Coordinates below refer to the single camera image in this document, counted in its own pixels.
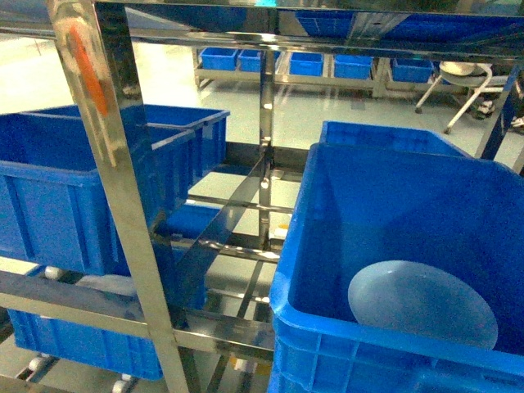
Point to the light blue round tray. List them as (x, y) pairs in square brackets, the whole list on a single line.
[(420, 299)]

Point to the blue crate on shelf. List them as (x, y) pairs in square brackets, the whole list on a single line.
[(460, 215)]

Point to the steel shelf rack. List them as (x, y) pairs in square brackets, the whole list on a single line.
[(94, 43)]

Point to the blue crate left shelf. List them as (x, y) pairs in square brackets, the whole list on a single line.
[(54, 210)]

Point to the blue crate left rear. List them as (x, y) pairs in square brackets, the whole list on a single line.
[(187, 143)]

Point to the blue crate behind middle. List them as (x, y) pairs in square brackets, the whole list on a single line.
[(388, 137)]

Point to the low rack with bins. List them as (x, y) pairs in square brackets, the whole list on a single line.
[(376, 76)]

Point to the blue crate lower left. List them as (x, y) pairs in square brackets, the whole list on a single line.
[(100, 348)]

